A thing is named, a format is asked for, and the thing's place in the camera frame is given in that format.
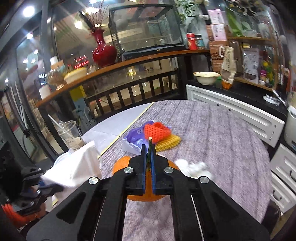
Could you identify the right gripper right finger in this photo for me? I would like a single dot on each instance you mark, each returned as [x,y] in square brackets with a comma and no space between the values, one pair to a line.
[200,209]

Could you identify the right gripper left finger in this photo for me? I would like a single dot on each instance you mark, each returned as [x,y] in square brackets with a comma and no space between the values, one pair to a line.
[96,210]

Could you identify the white tissue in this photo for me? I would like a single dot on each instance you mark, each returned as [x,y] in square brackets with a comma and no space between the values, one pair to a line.
[193,170]

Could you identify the orange fruit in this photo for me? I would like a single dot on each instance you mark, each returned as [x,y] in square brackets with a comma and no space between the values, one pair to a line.
[148,196]

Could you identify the yellow foam fruit net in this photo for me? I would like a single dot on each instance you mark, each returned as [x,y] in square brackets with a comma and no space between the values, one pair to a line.
[168,143]

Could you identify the purple plastic wrapper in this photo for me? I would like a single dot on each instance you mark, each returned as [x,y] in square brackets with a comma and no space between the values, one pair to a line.
[134,140]

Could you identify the orange foam fruit net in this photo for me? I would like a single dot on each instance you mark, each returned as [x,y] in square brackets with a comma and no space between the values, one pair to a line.
[157,131]

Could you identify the purple striped tablecloth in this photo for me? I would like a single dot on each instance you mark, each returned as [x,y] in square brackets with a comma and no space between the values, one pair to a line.
[234,155]

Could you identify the plastic drink cup with straw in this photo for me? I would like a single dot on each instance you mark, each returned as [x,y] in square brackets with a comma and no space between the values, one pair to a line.
[69,133]

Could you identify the cream enamel bowl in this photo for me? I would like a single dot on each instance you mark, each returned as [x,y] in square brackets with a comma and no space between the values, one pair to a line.
[206,78]

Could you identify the wooden railing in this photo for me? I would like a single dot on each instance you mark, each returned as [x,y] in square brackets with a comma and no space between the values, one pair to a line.
[126,84]

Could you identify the beige paper snack bag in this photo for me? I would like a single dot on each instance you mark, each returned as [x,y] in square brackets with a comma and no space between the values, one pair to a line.
[228,68]

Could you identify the red ceramic vase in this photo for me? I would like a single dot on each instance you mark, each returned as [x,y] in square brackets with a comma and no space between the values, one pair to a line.
[104,54]

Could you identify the grey foil snack pouch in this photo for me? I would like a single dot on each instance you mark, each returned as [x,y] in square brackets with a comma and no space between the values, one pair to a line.
[250,58]

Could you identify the red tin can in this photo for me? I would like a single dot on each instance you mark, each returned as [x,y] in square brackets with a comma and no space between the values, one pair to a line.
[192,41]

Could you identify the glass display case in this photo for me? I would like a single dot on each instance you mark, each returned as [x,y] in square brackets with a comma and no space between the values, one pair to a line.
[144,27]

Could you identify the white cabinet drawer with handle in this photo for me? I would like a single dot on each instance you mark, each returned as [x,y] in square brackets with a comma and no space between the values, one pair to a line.
[283,164]

